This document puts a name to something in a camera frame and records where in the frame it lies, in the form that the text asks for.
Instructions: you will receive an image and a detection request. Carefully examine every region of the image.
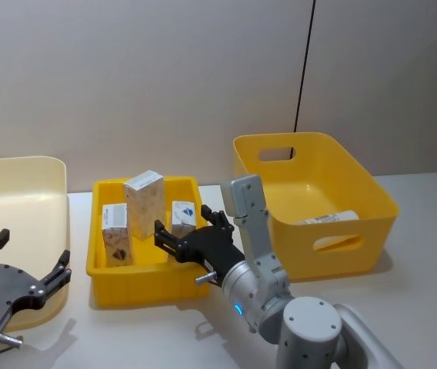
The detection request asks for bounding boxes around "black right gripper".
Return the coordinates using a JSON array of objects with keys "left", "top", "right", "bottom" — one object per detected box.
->
[{"left": 153, "top": 204, "right": 246, "bottom": 288}]

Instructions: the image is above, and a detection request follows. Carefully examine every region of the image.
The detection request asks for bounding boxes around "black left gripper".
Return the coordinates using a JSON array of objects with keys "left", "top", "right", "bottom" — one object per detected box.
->
[{"left": 0, "top": 228, "right": 72, "bottom": 344}]

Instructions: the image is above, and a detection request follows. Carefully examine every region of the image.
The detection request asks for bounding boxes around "small white carton blue print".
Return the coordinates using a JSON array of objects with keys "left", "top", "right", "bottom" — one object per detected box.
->
[{"left": 170, "top": 200, "right": 198, "bottom": 236}]

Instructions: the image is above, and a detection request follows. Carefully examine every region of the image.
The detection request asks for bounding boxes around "tall white patterned carton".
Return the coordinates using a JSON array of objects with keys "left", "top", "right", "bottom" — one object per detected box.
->
[{"left": 122, "top": 169, "right": 166, "bottom": 241}]

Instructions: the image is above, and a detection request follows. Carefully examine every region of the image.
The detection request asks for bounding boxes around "cream plastic bin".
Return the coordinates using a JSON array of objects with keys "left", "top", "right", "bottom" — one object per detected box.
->
[{"left": 0, "top": 155, "right": 71, "bottom": 332}]

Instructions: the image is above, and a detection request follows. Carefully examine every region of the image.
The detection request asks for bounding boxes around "shallow yellow plastic tray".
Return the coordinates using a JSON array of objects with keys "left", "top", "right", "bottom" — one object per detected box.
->
[{"left": 85, "top": 175, "right": 214, "bottom": 309}]

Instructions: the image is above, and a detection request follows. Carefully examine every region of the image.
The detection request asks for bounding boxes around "white carton with brown print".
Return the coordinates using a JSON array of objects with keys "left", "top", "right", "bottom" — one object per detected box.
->
[{"left": 101, "top": 203, "right": 133, "bottom": 268}]

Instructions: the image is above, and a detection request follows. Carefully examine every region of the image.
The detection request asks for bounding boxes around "flat white carton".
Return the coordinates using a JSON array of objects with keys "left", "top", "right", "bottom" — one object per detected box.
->
[{"left": 298, "top": 209, "right": 360, "bottom": 227}]

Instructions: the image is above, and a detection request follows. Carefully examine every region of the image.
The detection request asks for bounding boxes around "deep yellow handled basket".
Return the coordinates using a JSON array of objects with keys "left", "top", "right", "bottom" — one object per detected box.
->
[{"left": 232, "top": 131, "right": 401, "bottom": 284}]

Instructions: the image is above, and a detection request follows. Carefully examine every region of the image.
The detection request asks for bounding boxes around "thin black cable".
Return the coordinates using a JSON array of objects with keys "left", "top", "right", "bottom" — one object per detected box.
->
[{"left": 289, "top": 0, "right": 317, "bottom": 159}]

